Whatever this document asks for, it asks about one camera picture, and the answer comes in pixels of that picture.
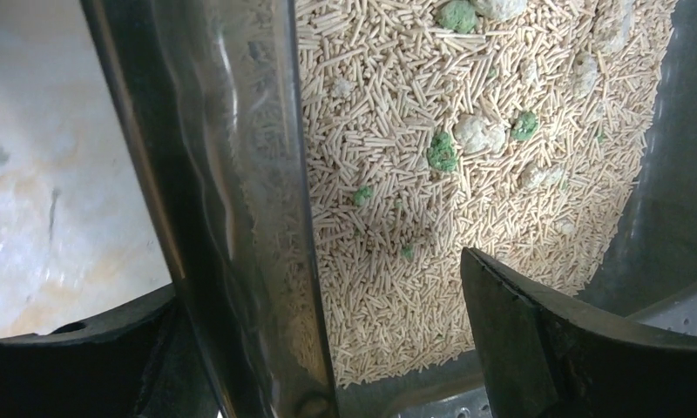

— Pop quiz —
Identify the white clump at top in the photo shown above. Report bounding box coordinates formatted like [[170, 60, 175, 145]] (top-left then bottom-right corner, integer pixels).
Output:
[[470, 0, 528, 21]]

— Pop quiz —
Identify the small green litter clump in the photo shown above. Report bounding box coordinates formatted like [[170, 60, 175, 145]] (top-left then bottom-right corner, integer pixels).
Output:
[[511, 111, 539, 141]]

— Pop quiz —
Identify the grey plastic litter box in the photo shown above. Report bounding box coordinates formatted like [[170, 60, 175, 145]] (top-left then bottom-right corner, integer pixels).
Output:
[[82, 1, 697, 417]]

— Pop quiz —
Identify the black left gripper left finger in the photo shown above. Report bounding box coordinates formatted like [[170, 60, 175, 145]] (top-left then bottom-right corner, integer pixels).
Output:
[[0, 286, 177, 417]]

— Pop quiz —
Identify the green clump at top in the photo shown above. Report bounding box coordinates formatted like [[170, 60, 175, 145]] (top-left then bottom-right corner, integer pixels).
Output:
[[436, 0, 477, 35]]

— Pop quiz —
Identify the white litter clump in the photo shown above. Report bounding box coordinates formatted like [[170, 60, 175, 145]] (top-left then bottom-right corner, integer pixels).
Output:
[[452, 114, 506, 153]]

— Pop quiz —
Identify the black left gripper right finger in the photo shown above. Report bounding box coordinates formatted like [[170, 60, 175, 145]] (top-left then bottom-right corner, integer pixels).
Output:
[[460, 248, 697, 417]]

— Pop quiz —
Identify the beige pellet cat litter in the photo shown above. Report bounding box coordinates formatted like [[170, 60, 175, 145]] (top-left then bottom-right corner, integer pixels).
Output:
[[295, 1, 676, 387]]

